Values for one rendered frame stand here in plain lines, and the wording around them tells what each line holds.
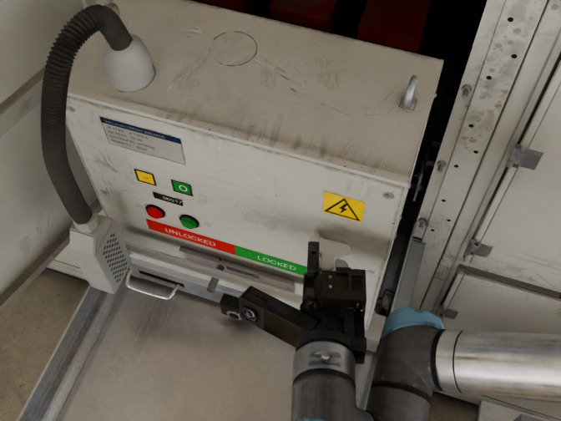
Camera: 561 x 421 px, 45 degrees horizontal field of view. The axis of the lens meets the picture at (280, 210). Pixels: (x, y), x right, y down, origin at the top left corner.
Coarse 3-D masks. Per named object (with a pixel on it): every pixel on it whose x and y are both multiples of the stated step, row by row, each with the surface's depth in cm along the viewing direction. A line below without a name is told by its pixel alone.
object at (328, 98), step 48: (144, 0) 100; (96, 48) 95; (192, 48) 95; (240, 48) 95; (288, 48) 95; (336, 48) 95; (384, 48) 95; (96, 96) 90; (144, 96) 90; (192, 96) 90; (240, 96) 90; (288, 96) 90; (336, 96) 90; (384, 96) 90; (432, 96) 90; (288, 144) 86; (336, 144) 86; (384, 144) 86; (96, 192) 112
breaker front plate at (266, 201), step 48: (96, 144) 99; (192, 144) 90; (240, 144) 87; (144, 192) 106; (192, 192) 101; (240, 192) 97; (288, 192) 92; (336, 192) 88; (384, 192) 85; (144, 240) 121; (240, 240) 109; (288, 240) 104; (336, 240) 99; (384, 240) 94; (240, 288) 125; (288, 288) 118
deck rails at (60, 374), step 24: (408, 240) 140; (120, 288) 135; (384, 288) 134; (96, 312) 132; (72, 336) 126; (96, 336) 129; (72, 360) 127; (48, 384) 122; (72, 384) 124; (360, 384) 124; (24, 408) 116; (48, 408) 122
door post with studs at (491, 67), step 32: (512, 0) 86; (544, 0) 85; (480, 32) 93; (512, 32) 90; (480, 64) 97; (512, 64) 95; (480, 96) 102; (448, 128) 110; (480, 128) 107; (448, 160) 117; (448, 192) 124; (448, 224) 132; (416, 288) 158
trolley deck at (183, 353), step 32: (416, 256) 139; (128, 288) 135; (160, 288) 135; (128, 320) 132; (160, 320) 131; (192, 320) 131; (224, 320) 131; (96, 352) 128; (128, 352) 128; (160, 352) 128; (192, 352) 128; (224, 352) 128; (256, 352) 128; (288, 352) 128; (96, 384) 125; (128, 384) 125; (160, 384) 125; (192, 384) 125; (224, 384) 125; (256, 384) 125; (288, 384) 125; (64, 416) 122; (96, 416) 122; (128, 416) 122; (160, 416) 122; (192, 416) 122; (224, 416) 122; (256, 416) 122; (288, 416) 122
